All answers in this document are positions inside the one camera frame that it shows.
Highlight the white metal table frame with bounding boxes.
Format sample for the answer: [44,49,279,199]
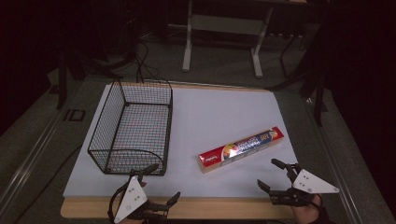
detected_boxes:
[181,0,275,79]

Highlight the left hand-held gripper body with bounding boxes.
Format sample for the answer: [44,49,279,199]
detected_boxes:
[107,168,170,224]

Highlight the person's right hand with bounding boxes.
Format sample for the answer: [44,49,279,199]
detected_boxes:
[290,193,323,224]

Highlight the person's left hand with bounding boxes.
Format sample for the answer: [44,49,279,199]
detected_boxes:
[119,181,157,224]

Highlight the black wire basket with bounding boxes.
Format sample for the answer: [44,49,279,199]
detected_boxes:
[87,77,174,176]

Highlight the black floor socket plate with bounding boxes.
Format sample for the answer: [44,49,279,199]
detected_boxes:
[64,108,86,122]

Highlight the metal floor rail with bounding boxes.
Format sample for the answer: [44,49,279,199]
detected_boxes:
[303,97,372,224]
[0,105,68,213]

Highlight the black cable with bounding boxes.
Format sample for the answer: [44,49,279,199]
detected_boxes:
[12,143,84,224]

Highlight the black cables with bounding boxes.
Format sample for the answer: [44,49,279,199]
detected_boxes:
[122,15,163,84]

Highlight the long red foil box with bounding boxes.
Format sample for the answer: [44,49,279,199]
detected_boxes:
[198,125,285,174]

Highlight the black stand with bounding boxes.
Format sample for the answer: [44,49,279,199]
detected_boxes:
[265,31,331,127]
[49,46,124,110]

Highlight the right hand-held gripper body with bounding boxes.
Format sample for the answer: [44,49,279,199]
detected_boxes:
[268,162,340,208]

